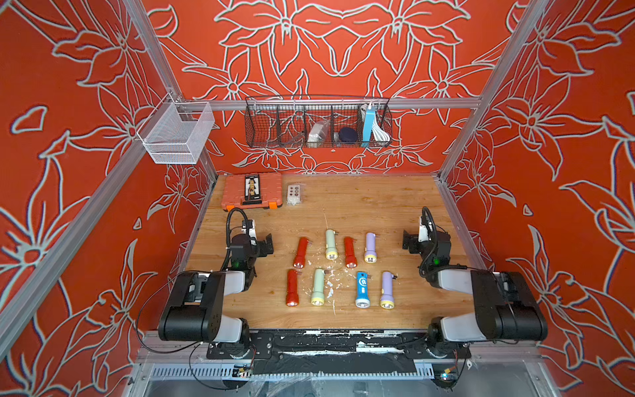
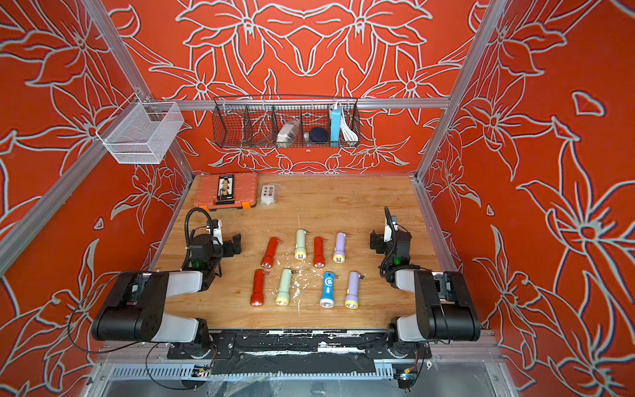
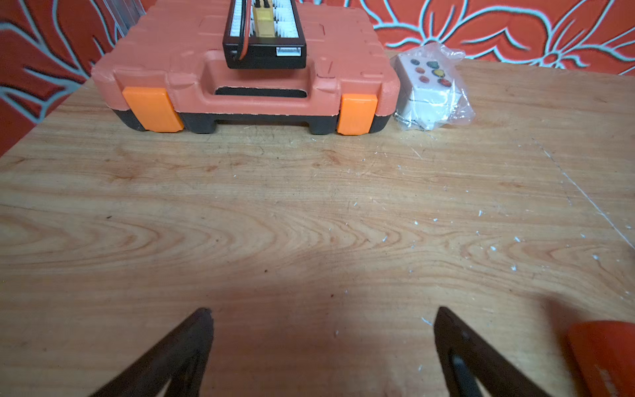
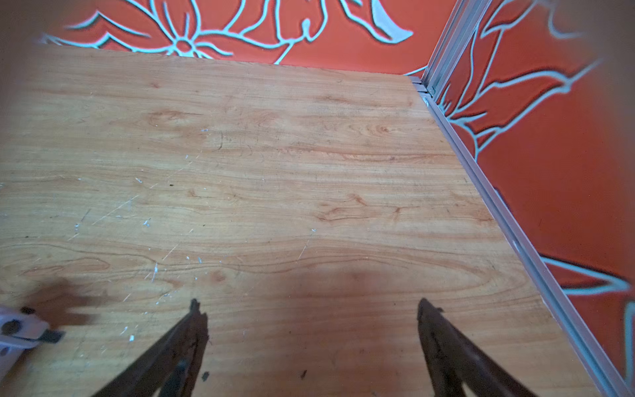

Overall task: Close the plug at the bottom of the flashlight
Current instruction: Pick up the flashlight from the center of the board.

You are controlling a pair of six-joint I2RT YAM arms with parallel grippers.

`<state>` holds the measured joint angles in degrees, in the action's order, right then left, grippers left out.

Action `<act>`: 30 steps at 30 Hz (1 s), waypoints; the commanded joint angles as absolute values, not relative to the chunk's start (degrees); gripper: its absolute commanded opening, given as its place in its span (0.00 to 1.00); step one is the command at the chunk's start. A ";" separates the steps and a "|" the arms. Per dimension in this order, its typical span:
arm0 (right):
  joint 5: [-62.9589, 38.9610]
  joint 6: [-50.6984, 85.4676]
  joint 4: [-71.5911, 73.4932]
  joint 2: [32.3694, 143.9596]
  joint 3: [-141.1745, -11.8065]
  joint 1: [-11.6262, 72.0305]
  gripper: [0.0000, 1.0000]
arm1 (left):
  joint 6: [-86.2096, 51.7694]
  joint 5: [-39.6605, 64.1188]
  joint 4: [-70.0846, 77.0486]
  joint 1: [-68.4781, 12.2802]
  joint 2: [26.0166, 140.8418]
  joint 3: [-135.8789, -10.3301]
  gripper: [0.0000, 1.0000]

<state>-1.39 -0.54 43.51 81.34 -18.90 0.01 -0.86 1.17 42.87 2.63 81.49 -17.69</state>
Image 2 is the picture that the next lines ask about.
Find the clear plastic wall bin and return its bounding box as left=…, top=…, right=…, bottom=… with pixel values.
left=99, top=102, right=184, bottom=165

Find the cream flashlight back row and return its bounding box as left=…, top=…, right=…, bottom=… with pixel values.
left=294, top=229, right=308, bottom=261

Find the blue flashlight front row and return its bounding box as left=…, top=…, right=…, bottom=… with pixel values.
left=320, top=271, right=335, bottom=309

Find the white button box in bag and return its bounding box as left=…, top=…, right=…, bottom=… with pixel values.
left=261, top=184, right=279, bottom=206

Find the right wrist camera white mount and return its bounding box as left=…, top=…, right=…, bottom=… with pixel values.
left=384, top=207, right=398, bottom=243

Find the white bagged item in basket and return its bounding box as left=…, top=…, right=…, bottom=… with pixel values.
left=276, top=120, right=301, bottom=148

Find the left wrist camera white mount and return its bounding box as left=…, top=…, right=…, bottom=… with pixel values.
left=207, top=219, right=223, bottom=246

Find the purple flashlight row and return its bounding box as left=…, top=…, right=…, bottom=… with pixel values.
left=332, top=232, right=347, bottom=263
left=345, top=271, right=362, bottom=309

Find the dark blue round item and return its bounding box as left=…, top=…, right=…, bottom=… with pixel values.
left=309, top=127, right=330, bottom=145

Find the purple flashlight back row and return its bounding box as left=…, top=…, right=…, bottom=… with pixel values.
left=332, top=232, right=347, bottom=263

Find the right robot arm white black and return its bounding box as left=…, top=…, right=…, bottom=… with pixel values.
left=370, top=208, right=481, bottom=344

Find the red flashlight front row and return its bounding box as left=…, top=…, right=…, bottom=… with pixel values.
left=250, top=269, right=267, bottom=307

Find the white cable in basket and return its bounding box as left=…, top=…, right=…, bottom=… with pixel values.
left=340, top=115, right=359, bottom=146

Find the red flashlight back row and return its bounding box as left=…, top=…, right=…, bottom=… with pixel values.
left=314, top=237, right=326, bottom=269
left=261, top=237, right=279, bottom=269

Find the orange tool case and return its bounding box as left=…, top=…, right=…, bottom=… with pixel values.
left=193, top=172, right=258, bottom=212

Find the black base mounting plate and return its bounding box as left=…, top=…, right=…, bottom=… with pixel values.
left=167, top=328, right=432, bottom=376

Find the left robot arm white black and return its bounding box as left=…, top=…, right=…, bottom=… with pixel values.
left=91, top=208, right=241, bottom=349

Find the black wire wall basket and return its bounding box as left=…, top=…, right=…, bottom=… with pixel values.
left=212, top=95, right=361, bottom=149

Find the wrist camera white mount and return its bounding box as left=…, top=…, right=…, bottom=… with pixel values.
left=384, top=207, right=398, bottom=243
left=207, top=219, right=223, bottom=246

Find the black card on case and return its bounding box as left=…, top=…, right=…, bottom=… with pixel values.
left=216, top=175, right=235, bottom=205

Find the purple flashlight front row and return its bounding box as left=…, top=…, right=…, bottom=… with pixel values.
left=345, top=271, right=362, bottom=309

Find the red flashlight row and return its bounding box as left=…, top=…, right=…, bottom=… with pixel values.
left=261, top=237, right=279, bottom=269
left=314, top=237, right=326, bottom=269
left=250, top=269, right=267, bottom=307

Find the green flashlight front row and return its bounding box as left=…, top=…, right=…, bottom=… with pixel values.
left=275, top=268, right=294, bottom=306

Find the light blue box in basket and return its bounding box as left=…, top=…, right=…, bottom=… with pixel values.
left=330, top=103, right=342, bottom=147

